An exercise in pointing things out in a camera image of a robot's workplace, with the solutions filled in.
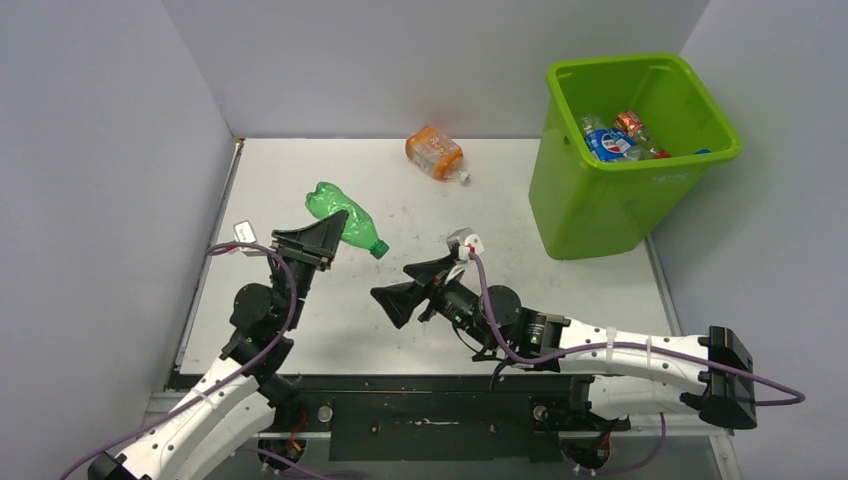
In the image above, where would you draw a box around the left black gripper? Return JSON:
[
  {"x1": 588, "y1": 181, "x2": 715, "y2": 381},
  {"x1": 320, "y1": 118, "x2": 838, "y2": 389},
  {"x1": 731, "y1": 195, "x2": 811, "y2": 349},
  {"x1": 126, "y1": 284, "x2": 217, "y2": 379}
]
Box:
[{"x1": 270, "y1": 211, "x2": 348, "y2": 330}]

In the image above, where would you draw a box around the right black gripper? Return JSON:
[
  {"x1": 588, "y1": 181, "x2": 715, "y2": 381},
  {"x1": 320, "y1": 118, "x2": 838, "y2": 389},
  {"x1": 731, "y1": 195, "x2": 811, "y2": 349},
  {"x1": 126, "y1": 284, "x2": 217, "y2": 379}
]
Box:
[{"x1": 372, "y1": 253, "x2": 499, "y2": 350}]

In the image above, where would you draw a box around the green soda bottle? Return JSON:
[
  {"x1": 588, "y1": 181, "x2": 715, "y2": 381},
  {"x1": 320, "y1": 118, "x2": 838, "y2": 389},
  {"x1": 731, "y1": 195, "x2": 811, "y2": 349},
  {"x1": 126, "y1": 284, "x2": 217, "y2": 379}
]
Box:
[{"x1": 305, "y1": 181, "x2": 390, "y2": 259}]

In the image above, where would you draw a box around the large orange tea bottle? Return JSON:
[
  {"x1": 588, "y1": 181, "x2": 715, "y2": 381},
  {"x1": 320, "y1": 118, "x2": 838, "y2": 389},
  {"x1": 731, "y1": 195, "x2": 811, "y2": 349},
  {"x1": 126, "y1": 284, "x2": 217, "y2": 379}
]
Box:
[{"x1": 405, "y1": 126, "x2": 471, "y2": 184}]

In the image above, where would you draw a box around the pepsi bottle blue cap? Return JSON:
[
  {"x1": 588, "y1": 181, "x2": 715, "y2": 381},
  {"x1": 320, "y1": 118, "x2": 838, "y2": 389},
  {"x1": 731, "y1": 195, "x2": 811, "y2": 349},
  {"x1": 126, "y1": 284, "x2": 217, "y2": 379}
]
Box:
[{"x1": 578, "y1": 115, "x2": 644, "y2": 163}]

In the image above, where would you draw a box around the crushed red label bottle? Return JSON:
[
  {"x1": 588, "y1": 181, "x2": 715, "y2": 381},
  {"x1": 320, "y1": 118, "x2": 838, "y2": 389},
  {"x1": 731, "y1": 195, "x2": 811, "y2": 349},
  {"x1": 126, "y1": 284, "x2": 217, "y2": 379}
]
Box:
[{"x1": 613, "y1": 110, "x2": 670, "y2": 160}]

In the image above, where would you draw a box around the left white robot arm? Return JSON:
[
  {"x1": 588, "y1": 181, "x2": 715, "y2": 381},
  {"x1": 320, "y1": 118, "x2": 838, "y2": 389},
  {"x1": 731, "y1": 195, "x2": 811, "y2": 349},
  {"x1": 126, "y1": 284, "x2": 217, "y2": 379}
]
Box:
[{"x1": 83, "y1": 211, "x2": 348, "y2": 479}]

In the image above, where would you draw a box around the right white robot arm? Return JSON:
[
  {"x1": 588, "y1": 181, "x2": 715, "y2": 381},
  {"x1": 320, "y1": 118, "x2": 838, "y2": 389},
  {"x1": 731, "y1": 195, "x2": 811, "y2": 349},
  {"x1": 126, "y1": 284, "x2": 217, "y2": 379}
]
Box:
[{"x1": 370, "y1": 255, "x2": 758, "y2": 430}]

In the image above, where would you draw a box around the green plastic bin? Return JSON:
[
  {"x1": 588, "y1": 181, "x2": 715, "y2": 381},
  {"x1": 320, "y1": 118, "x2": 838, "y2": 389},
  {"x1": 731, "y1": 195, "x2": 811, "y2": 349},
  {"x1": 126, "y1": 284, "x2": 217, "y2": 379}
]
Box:
[{"x1": 529, "y1": 53, "x2": 743, "y2": 260}]

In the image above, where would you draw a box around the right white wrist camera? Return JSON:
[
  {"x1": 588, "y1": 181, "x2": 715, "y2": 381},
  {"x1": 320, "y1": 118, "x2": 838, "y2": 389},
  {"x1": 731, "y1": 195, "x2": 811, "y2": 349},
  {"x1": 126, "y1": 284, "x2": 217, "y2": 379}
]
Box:
[{"x1": 445, "y1": 227, "x2": 485, "y2": 281}]

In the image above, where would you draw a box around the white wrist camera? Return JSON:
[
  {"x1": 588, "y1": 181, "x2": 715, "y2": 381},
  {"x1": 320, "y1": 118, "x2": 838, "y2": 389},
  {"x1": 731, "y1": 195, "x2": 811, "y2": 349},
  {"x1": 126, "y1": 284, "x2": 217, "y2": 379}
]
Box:
[
  {"x1": 445, "y1": 227, "x2": 485, "y2": 281},
  {"x1": 233, "y1": 220, "x2": 261, "y2": 256}
]

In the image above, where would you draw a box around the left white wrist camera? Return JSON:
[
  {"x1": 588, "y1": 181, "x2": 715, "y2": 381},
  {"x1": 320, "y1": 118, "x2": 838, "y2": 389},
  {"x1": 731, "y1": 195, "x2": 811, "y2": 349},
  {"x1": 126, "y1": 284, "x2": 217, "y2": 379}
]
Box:
[{"x1": 233, "y1": 220, "x2": 261, "y2": 256}]

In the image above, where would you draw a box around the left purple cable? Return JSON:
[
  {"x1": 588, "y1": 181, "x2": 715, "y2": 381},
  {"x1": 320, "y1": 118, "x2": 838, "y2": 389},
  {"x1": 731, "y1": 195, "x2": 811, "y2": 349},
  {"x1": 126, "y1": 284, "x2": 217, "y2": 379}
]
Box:
[{"x1": 58, "y1": 241, "x2": 299, "y2": 480}]

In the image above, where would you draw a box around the purple cable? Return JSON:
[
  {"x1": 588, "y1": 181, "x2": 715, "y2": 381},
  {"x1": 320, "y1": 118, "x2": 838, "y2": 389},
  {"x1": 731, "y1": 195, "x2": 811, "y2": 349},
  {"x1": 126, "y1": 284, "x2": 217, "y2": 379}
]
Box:
[
  {"x1": 467, "y1": 250, "x2": 807, "y2": 407},
  {"x1": 58, "y1": 241, "x2": 299, "y2": 480}
]

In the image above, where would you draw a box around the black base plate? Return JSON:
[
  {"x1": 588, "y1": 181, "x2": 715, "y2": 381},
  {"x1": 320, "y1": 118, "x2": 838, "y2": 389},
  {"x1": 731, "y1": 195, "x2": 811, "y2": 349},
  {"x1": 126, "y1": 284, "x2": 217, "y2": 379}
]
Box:
[{"x1": 250, "y1": 373, "x2": 631, "y2": 463}]

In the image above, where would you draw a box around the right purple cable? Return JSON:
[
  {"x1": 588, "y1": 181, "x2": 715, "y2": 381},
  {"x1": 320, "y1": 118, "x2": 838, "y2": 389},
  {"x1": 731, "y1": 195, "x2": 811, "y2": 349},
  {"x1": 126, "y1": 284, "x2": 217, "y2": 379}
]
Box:
[{"x1": 467, "y1": 250, "x2": 807, "y2": 407}]

